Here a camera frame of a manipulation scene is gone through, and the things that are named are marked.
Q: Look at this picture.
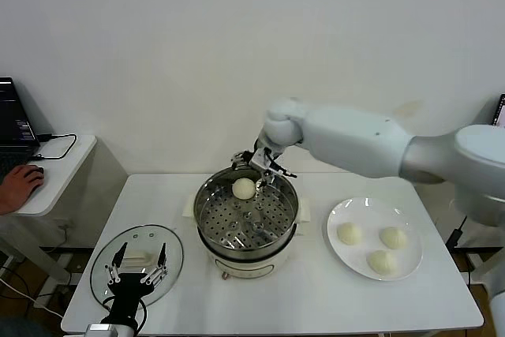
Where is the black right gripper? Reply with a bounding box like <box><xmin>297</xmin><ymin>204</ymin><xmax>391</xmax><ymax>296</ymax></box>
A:
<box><xmin>230</xmin><ymin>146</ymin><xmax>299</xmax><ymax>189</ymax></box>

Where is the black open laptop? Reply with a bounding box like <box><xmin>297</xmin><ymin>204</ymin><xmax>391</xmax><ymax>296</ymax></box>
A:
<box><xmin>491</xmin><ymin>94</ymin><xmax>505</xmax><ymax>129</ymax></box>
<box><xmin>0</xmin><ymin>77</ymin><xmax>42</xmax><ymax>182</ymax></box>

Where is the white round plate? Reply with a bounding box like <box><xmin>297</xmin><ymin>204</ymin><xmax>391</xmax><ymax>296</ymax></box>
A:
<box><xmin>326</xmin><ymin>197</ymin><xmax>425</xmax><ymax>282</ymax></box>

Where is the glass pot lid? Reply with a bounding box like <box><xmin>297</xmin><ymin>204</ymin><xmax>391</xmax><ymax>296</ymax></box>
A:
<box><xmin>90</xmin><ymin>224</ymin><xmax>185</xmax><ymax>312</ymax></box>

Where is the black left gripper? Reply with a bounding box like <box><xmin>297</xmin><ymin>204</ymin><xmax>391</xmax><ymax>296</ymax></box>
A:
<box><xmin>103</xmin><ymin>242</ymin><xmax>169</xmax><ymax>324</ymax></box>

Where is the black cable with adapter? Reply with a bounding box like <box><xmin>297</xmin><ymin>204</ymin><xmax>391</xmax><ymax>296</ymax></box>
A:
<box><xmin>444</xmin><ymin>214</ymin><xmax>469</xmax><ymax>250</ymax></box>

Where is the stainless steel steamer basket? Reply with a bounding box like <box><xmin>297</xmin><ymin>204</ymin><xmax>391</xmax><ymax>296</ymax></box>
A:
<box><xmin>193</xmin><ymin>163</ymin><xmax>299</xmax><ymax>254</ymax></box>

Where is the cream electric cooker pot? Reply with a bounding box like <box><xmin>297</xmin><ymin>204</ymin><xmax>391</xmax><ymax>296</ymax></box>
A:
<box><xmin>181</xmin><ymin>193</ymin><xmax>312</xmax><ymax>282</ymax></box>

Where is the person's bare hand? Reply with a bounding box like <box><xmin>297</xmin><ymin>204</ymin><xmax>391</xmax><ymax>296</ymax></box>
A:
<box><xmin>2</xmin><ymin>163</ymin><xmax>45</xmax><ymax>212</ymax></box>

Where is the white steamed baozi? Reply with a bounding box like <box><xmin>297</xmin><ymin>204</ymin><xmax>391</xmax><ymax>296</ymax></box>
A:
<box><xmin>337</xmin><ymin>222</ymin><xmax>363</xmax><ymax>246</ymax></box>
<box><xmin>231</xmin><ymin>178</ymin><xmax>256</xmax><ymax>200</ymax></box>
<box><xmin>379</xmin><ymin>227</ymin><xmax>408</xmax><ymax>250</ymax></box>
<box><xmin>366</xmin><ymin>250</ymin><xmax>398</xmax><ymax>277</ymax></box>

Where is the black laptop cable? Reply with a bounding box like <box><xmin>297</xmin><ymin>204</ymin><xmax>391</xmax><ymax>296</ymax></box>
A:
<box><xmin>32</xmin><ymin>133</ymin><xmax>78</xmax><ymax>163</ymax></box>

